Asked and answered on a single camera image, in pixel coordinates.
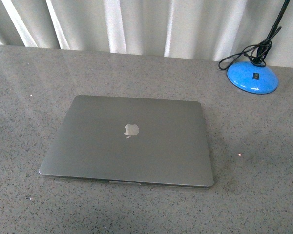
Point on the grey laptop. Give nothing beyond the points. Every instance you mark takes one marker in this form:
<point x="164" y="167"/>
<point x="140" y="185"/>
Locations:
<point x="132" y="140"/>

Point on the white corrugated backdrop curtain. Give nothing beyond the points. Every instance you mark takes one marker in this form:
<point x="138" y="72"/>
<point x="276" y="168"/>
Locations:
<point x="203" y="29"/>

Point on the blue lamp base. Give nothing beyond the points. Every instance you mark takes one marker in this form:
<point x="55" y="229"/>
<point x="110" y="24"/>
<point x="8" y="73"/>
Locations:
<point x="252" y="79"/>

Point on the black lamp pole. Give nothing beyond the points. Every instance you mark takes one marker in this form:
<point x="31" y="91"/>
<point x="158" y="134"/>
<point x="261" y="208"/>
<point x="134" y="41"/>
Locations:
<point x="264" y="46"/>

